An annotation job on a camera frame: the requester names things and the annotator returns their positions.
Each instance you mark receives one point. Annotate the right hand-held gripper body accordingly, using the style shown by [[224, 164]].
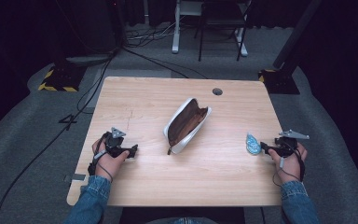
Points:
[[287, 142]]

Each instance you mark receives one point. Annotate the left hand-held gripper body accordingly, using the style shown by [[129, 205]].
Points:
[[115, 144]]

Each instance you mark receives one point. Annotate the blue patterned eraser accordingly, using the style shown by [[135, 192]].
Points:
[[253, 144]]

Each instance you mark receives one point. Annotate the white pencil case brown lining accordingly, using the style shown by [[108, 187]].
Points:
[[186, 125]]

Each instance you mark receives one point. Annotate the person's left hand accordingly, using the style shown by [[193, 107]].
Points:
[[108, 161]]

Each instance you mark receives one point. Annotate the person's right hand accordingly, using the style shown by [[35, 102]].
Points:
[[289, 165]]

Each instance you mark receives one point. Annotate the grey tape piece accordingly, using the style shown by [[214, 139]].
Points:
[[74, 178]]

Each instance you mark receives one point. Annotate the black stand base hazard tape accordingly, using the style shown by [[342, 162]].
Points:
[[61, 77], [278, 81]]

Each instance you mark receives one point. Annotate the black chair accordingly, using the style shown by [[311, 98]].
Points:
[[222, 25]]

